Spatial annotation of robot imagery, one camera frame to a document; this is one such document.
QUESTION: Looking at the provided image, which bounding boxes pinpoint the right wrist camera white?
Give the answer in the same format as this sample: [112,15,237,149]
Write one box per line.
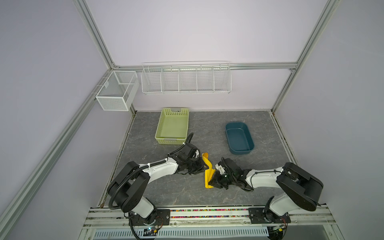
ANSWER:
[215,164,226,175]

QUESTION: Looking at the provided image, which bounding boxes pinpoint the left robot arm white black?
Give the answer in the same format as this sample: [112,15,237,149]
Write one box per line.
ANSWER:
[107,133,208,225]

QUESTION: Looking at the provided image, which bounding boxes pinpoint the white mesh wall basket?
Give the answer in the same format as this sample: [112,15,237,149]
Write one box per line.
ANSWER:
[96,71,140,112]

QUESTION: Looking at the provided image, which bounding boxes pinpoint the dark teal plastic bin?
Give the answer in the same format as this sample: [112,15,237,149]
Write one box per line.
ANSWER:
[226,122,255,155]

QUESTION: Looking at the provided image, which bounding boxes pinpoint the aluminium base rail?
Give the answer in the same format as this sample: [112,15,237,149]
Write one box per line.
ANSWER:
[79,206,345,240]

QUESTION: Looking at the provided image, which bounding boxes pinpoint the white wire shelf rack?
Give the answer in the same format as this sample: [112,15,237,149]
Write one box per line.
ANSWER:
[142,61,232,94]

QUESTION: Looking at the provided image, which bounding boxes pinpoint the green perforated plastic basket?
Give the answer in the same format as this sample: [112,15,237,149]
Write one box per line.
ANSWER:
[155,108,189,145]

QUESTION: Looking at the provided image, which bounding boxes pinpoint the yellow paper napkin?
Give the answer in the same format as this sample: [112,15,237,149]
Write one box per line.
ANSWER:
[202,153,216,189]

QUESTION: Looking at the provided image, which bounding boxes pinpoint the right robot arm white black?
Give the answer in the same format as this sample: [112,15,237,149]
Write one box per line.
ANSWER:
[205,158,324,224]

